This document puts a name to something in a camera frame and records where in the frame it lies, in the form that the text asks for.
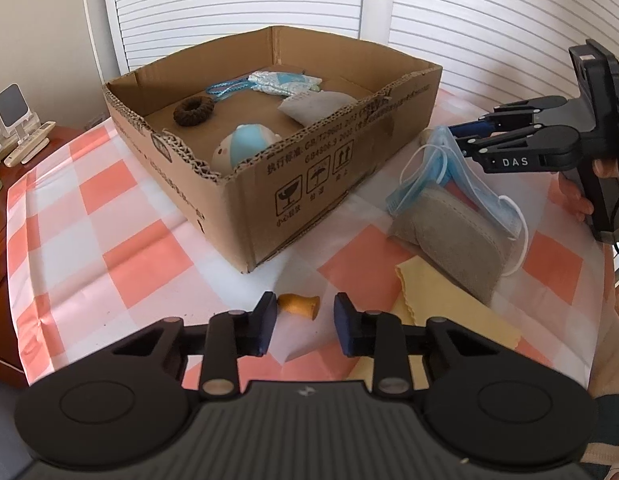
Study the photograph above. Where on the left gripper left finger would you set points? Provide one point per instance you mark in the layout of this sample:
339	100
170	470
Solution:
230	336

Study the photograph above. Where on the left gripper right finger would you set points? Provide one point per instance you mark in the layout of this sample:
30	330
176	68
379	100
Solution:
381	342

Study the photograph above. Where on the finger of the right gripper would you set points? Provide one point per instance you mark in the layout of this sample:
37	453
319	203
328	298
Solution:
507	117
531	149

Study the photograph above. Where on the small orange toy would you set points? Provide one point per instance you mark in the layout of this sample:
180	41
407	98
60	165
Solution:
307	307

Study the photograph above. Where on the blue surgical mask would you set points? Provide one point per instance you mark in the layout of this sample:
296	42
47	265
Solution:
440	160

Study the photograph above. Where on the grey fabric pouch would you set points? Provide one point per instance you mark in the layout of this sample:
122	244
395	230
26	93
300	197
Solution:
309	107
459	240

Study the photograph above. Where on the blue round plush toy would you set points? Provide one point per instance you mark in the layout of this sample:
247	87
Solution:
243	143

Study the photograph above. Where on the brown hair scrunchie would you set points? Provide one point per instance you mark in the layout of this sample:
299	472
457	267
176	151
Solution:
193	111

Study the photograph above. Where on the patterned sachet with blue tassel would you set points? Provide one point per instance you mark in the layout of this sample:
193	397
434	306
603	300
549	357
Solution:
273	83

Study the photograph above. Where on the yellow cloth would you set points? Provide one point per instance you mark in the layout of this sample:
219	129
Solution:
414	291

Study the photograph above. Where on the brown cardboard box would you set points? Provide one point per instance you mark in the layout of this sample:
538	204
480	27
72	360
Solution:
274	197

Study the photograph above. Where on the wooden nightstand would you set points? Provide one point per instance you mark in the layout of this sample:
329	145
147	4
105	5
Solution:
11	372

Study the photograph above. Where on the white remote control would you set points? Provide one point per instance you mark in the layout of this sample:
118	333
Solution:
29	144

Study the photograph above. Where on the white phone stand with phone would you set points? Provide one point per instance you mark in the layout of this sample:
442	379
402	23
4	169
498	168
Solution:
15	114

